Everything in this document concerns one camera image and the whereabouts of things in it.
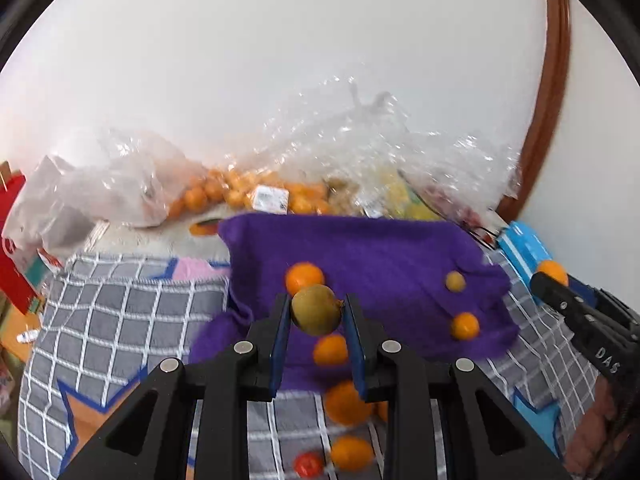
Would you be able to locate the grey checked star blanket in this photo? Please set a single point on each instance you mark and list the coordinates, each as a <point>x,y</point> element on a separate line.
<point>125,310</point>

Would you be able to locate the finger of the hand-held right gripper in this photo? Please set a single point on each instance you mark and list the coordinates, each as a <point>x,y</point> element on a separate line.
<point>585,287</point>
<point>575,317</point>

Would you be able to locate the clear plastic bags of fruit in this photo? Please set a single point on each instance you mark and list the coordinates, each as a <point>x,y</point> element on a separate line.
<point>375,140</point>

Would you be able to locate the red paper bag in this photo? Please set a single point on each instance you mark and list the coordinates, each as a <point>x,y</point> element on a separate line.
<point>17,285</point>

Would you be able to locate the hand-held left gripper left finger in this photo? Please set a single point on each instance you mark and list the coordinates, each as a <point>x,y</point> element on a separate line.
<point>280,350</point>

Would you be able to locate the bag of yellow produce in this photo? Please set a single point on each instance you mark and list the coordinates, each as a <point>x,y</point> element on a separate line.
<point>400,195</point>

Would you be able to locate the person's right hand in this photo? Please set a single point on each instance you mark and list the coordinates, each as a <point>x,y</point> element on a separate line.
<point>595,435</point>

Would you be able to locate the bag of brown longans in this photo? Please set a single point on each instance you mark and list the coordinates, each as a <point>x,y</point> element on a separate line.
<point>342,192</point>

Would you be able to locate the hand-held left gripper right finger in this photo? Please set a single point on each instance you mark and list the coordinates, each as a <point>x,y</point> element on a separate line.
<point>356,350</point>

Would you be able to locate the yellow-green jujube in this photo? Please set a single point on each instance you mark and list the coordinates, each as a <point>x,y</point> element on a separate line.
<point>455,281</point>
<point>316,309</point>

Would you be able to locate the large mandarin orange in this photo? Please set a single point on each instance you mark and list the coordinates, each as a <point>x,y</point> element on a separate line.
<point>342,405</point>
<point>330,350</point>
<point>305,275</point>

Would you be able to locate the clear bag of mandarin oranges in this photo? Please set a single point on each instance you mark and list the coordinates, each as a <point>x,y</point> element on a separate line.
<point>235,187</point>

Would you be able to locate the red cherry tomato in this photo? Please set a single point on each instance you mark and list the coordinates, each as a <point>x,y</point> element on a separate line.
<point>307,464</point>

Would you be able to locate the brown wooden door frame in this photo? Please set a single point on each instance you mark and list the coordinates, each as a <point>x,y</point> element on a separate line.
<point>550,85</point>

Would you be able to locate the white plastic bag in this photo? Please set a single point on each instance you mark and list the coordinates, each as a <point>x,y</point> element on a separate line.
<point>50,200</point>

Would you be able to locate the bag of red grapes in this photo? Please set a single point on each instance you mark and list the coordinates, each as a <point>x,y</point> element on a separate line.
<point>465,212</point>

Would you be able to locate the blue tissue box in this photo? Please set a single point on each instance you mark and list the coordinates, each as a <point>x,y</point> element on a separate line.
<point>520,245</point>

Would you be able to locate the purple towel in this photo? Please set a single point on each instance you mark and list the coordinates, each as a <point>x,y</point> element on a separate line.
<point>390,260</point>

